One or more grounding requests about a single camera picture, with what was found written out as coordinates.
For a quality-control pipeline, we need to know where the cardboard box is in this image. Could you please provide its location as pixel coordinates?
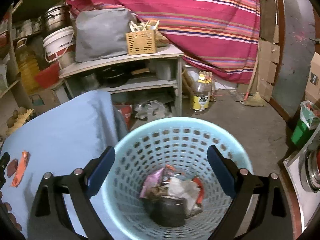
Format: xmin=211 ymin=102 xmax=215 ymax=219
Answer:
xmin=29 ymin=80 xmax=72 ymax=115

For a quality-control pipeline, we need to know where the orange snack wrapper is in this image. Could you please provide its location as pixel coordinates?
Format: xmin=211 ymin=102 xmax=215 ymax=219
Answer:
xmin=11 ymin=151 xmax=29 ymax=187

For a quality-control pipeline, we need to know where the red wrapper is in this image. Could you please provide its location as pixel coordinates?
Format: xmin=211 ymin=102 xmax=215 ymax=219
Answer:
xmin=193 ymin=177 xmax=204 ymax=204

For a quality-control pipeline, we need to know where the oil bottle yellow label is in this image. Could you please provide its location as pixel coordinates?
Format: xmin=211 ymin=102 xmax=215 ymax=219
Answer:
xmin=190 ymin=74 xmax=212 ymax=112

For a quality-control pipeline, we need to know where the broom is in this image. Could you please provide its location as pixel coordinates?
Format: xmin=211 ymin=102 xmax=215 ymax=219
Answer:
xmin=240 ymin=54 xmax=266 ymax=107

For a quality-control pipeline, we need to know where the grey fabric bag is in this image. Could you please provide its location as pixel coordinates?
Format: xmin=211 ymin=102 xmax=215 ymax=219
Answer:
xmin=75 ymin=8 xmax=137 ymax=62

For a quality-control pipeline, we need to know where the light blue plastic basket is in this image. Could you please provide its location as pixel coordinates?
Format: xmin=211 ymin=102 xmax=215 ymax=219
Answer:
xmin=101 ymin=117 xmax=253 ymax=239

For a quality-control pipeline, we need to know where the pink striped curtain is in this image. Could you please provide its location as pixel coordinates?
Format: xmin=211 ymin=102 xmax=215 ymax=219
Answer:
xmin=66 ymin=0 xmax=260 ymax=83

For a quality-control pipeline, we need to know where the red plastic bowl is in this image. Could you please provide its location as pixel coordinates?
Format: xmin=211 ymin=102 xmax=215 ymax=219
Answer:
xmin=34 ymin=62 xmax=60 ymax=89

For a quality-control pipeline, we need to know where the yellow utensil holder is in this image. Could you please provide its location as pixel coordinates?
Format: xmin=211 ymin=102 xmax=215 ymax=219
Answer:
xmin=126 ymin=20 xmax=160 ymax=55

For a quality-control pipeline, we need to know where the blue table cloth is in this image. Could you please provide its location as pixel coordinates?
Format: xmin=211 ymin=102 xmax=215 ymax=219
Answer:
xmin=1 ymin=90 xmax=127 ymax=238

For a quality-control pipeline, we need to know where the grey low shelf unit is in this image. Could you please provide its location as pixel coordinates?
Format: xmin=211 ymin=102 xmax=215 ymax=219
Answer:
xmin=59 ymin=44 xmax=184 ymax=116

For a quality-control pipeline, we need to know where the black paper cup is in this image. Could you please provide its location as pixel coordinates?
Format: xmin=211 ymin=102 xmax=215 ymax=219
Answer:
xmin=146 ymin=196 xmax=186 ymax=228

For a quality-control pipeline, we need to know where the dark red paper piece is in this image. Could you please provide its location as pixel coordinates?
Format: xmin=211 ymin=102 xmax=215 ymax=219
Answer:
xmin=7 ymin=159 xmax=18 ymax=178

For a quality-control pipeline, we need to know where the large yellow oil jug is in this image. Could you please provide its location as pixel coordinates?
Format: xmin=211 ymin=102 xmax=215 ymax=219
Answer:
xmin=15 ymin=37 xmax=40 ymax=94

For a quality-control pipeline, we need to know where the yellow egg tray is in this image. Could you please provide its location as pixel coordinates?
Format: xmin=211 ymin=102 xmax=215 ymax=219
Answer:
xmin=6 ymin=107 xmax=35 ymax=137

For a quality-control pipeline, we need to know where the steel cooking pot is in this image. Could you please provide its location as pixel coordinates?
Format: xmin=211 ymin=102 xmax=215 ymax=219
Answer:
xmin=42 ymin=4 xmax=72 ymax=35

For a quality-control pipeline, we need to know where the white plastic bucket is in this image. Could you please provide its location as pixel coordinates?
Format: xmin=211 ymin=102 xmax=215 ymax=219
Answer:
xmin=43 ymin=26 xmax=75 ymax=69

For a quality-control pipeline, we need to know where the printed newspaper piece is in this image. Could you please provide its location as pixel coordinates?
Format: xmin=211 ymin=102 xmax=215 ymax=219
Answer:
xmin=168 ymin=177 xmax=200 ymax=216

